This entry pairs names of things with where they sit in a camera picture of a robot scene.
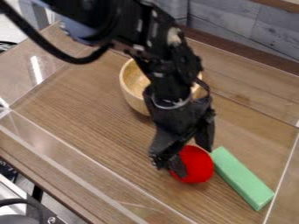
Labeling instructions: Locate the black equipment lower left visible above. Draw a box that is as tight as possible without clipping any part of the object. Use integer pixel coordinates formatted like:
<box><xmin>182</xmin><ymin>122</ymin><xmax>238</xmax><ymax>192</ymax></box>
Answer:
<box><xmin>0</xmin><ymin>159</ymin><xmax>68</xmax><ymax>224</ymax></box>

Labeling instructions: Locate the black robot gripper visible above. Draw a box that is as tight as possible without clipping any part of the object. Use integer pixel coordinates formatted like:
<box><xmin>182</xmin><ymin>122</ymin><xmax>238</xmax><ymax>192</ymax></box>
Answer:
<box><xmin>143</xmin><ymin>87</ymin><xmax>215</xmax><ymax>179</ymax></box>

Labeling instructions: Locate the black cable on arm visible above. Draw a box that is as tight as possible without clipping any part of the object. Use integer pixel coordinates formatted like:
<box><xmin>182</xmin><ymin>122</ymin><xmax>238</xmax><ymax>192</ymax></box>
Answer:
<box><xmin>0</xmin><ymin>0</ymin><xmax>115</xmax><ymax>66</ymax></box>

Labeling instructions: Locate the green rectangular block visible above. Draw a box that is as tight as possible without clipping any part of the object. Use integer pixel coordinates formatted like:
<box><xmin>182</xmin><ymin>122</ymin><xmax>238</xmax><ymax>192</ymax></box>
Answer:
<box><xmin>210</xmin><ymin>146</ymin><xmax>275</xmax><ymax>211</ymax></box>

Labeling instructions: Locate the red plush fruit green leaf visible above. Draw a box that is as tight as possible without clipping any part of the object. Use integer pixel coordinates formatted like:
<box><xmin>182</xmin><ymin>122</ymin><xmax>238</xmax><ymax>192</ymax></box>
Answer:
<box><xmin>170</xmin><ymin>145</ymin><xmax>214</xmax><ymax>184</ymax></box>

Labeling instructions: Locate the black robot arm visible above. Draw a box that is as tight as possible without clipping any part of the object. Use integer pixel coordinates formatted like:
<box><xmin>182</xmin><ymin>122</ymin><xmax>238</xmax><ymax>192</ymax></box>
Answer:
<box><xmin>32</xmin><ymin>0</ymin><xmax>215</xmax><ymax>183</ymax></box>

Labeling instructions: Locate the wooden bowl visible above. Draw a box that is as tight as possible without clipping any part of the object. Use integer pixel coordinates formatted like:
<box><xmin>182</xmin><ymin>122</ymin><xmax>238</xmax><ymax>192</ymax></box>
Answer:
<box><xmin>118</xmin><ymin>57</ymin><xmax>205</xmax><ymax>117</ymax></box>

